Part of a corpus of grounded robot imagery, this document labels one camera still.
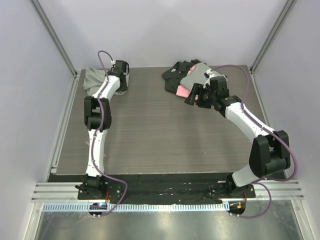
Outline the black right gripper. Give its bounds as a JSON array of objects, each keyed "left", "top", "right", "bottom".
[{"left": 185, "top": 83, "right": 217, "bottom": 109}]

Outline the pink folded shirt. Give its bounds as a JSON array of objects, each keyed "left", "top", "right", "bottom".
[{"left": 176, "top": 64, "right": 197, "bottom": 98}]

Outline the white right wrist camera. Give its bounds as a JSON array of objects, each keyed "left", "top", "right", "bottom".
[{"left": 203, "top": 70, "right": 217, "bottom": 88}]

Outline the white slotted cable duct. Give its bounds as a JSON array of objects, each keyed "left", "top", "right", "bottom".
[{"left": 42, "top": 202, "right": 230, "bottom": 213}]

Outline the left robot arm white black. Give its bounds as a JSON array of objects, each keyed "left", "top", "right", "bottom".
[{"left": 76, "top": 60, "right": 130, "bottom": 200}]

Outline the right aluminium frame post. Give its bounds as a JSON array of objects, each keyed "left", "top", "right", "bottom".
[{"left": 249, "top": 0, "right": 297, "bottom": 74}]

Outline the aluminium frame post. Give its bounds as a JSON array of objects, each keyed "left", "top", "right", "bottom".
[
  {"left": 29, "top": 0, "right": 77, "bottom": 76},
  {"left": 249, "top": 0, "right": 297, "bottom": 74}
]

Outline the grey cloth napkin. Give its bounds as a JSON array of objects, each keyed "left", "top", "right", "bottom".
[{"left": 82, "top": 66, "right": 130, "bottom": 96}]

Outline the left aluminium frame post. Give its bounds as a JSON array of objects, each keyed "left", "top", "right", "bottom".
[{"left": 29, "top": 0, "right": 77, "bottom": 76}]

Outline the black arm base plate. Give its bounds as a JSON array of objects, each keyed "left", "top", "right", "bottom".
[{"left": 75, "top": 172, "right": 256, "bottom": 205}]

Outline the black polo shirt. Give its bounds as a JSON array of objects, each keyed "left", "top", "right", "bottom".
[{"left": 161, "top": 59, "right": 202, "bottom": 95}]

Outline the aluminium front rail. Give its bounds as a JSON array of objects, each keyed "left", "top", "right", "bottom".
[{"left": 31, "top": 180, "right": 305, "bottom": 203}]

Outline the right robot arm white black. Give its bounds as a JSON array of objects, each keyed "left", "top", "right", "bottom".
[{"left": 184, "top": 76, "right": 291, "bottom": 198}]

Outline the grey folded shirt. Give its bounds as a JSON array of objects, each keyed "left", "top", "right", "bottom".
[{"left": 180, "top": 62, "right": 222, "bottom": 90}]

